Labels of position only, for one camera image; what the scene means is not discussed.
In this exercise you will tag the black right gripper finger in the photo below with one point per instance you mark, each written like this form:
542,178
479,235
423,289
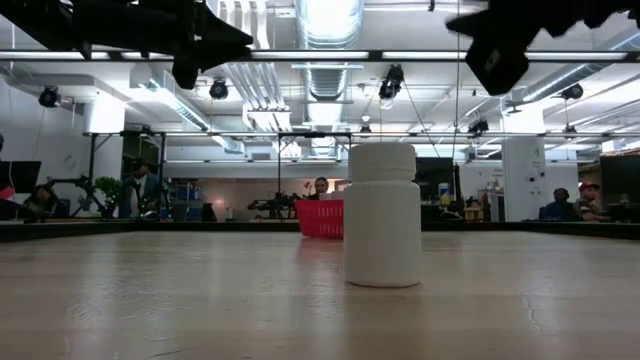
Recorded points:
495,65
492,15

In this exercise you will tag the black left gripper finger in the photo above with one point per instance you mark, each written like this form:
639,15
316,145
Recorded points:
215,27
187,70

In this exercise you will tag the white pill bottle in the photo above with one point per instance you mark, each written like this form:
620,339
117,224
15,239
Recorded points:
382,225

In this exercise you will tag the background black robot arm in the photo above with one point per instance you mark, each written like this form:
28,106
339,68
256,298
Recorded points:
75,187
272,205

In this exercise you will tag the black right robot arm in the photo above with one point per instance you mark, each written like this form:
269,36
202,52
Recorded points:
615,7

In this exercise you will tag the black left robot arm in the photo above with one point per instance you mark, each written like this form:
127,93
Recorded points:
35,20

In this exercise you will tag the red plastic basket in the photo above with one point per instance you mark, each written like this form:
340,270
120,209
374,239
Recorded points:
320,220

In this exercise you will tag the black ceiling spotlight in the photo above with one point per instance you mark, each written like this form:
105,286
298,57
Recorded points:
572,91
218,90
391,82
49,96
479,126

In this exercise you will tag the person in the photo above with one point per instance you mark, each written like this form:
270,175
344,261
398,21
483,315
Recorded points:
320,187
142,192
42,200
590,202
560,205

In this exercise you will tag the green potted plant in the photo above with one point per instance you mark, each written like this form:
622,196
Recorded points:
107,187

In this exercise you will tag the black monitor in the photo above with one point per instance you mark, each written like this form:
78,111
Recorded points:
22,175
620,185

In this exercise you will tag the silver ventilation duct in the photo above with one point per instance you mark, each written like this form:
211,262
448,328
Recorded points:
327,25

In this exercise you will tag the background black rig frame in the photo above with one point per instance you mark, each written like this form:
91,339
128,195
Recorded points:
279,170

